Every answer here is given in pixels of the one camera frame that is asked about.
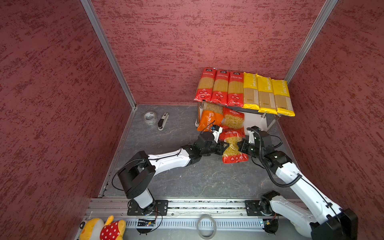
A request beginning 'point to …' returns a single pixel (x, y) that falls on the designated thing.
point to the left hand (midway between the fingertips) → (228, 148)
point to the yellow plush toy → (95, 229)
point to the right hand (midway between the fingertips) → (235, 146)
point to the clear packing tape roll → (150, 117)
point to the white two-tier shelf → (253, 117)
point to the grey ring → (213, 219)
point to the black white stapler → (162, 121)
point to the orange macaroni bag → (212, 114)
